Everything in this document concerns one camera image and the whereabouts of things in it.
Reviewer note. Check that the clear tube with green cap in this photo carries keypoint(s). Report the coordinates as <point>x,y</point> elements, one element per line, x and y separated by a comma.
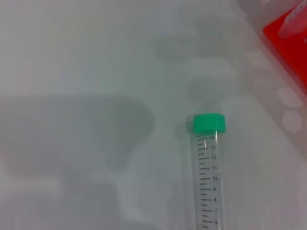
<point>293,21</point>
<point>209,123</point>

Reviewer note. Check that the orange plastic test tube rack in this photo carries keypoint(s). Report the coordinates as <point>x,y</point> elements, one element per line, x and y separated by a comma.
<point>287,52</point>

